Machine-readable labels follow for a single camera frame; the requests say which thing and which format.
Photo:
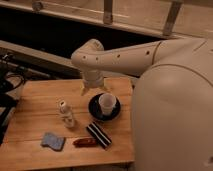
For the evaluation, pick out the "metal rail frame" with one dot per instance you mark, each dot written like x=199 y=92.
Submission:
x=168 y=18

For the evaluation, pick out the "blue sponge cloth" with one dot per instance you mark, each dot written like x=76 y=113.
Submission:
x=52 y=141

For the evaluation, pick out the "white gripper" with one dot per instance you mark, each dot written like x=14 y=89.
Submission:
x=92 y=79

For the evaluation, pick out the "white cup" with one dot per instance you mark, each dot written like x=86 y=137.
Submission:
x=107 y=103

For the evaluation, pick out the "black white striped block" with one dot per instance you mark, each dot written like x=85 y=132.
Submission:
x=99 y=135

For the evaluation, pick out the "red brown oblong object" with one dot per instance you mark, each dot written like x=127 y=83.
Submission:
x=85 y=142

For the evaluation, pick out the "small white bottle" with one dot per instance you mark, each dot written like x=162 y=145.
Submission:
x=66 y=114

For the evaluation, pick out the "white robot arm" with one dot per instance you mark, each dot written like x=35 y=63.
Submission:
x=172 y=102

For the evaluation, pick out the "black saucer plate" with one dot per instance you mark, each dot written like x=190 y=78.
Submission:
x=95 y=110

